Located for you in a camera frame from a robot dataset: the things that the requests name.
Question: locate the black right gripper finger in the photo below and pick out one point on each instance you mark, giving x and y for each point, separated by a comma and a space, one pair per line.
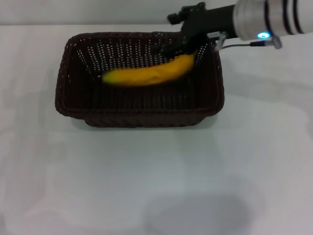
171, 50

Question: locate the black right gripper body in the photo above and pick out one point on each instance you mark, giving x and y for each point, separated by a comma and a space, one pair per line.
195, 22

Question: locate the yellow banana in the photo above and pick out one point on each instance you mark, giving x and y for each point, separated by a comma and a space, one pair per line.
151, 73

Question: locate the dark brown woven basket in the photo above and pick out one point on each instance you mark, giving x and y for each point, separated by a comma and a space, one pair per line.
137, 102

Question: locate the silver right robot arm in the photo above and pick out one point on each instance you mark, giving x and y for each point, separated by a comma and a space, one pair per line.
274, 17

